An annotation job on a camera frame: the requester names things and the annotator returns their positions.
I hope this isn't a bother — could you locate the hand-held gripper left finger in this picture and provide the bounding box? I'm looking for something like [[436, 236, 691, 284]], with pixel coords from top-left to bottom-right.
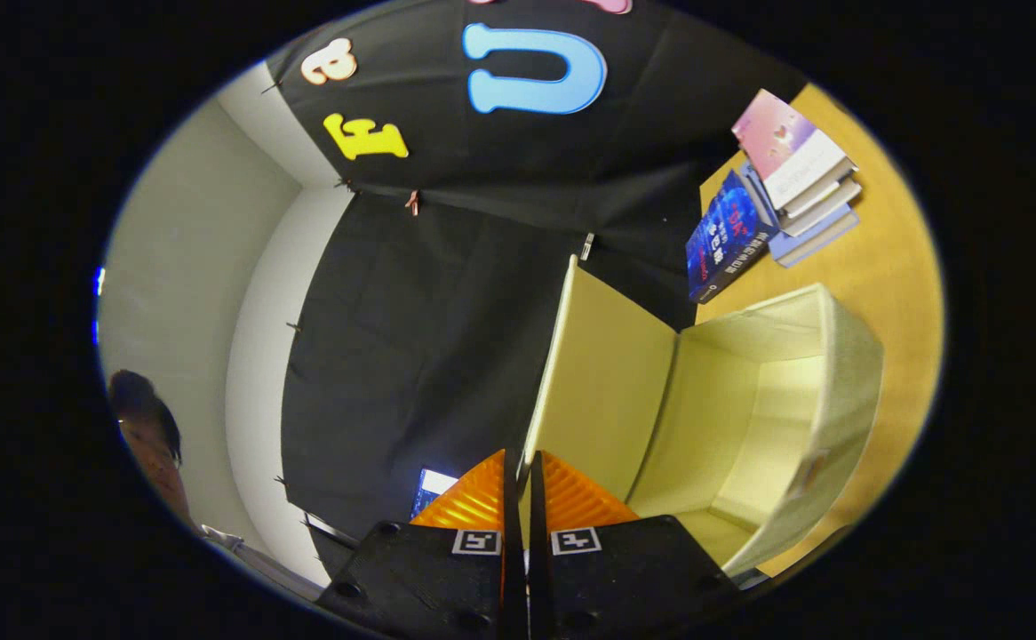
[[315, 449, 528, 640]]

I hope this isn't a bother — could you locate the person's head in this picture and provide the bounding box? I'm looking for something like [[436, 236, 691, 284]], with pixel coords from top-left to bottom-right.
[[108, 369, 192, 527]]

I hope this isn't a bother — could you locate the pink cover book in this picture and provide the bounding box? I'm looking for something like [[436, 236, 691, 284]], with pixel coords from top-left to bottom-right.
[[731, 89, 849, 211]]

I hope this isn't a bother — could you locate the dark blue book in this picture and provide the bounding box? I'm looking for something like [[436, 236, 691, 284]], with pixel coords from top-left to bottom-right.
[[685, 169, 782, 305]]

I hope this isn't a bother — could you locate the pale blue book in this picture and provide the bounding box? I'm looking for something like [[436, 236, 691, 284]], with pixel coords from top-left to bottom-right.
[[740, 164, 862, 269]]

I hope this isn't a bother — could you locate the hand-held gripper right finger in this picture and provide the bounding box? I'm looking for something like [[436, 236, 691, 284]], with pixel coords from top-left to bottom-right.
[[527, 451, 741, 640]]

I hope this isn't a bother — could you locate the person's white shirt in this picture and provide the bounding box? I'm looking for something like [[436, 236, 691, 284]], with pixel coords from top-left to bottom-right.
[[198, 524, 325, 603]]

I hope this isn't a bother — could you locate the beige fabric storage box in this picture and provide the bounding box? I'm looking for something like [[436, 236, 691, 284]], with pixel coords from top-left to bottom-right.
[[518, 255, 885, 579]]

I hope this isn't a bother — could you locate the white book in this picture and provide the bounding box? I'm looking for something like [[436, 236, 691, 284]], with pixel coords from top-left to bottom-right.
[[776, 158, 863, 237]]

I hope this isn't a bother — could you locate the computer monitor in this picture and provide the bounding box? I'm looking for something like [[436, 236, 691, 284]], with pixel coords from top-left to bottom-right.
[[411, 468, 459, 519]]

